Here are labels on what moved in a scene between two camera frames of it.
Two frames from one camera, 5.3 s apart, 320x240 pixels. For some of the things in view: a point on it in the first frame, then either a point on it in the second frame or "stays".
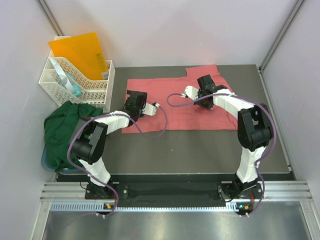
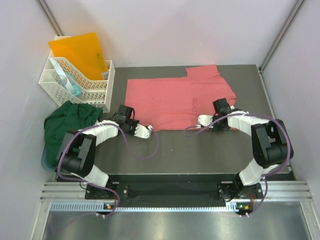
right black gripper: x=197 y=103 -> x=215 y=128
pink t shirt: x=175 y=112 stays
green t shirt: x=58 y=125 stays
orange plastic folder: x=84 y=53 stays
